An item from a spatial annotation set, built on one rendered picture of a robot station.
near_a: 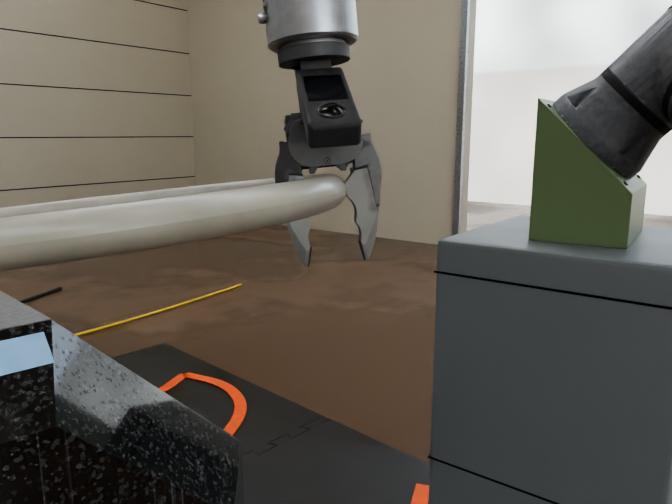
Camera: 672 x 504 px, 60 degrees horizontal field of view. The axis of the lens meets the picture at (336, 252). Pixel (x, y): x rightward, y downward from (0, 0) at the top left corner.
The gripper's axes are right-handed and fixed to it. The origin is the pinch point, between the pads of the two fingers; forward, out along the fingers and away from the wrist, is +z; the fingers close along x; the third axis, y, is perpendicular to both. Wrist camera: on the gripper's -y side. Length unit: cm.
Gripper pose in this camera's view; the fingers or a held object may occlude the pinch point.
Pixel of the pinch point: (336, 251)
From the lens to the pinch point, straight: 58.4
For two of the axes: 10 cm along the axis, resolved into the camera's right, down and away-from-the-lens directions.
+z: 1.0, 9.8, 1.5
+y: -1.0, -1.3, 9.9
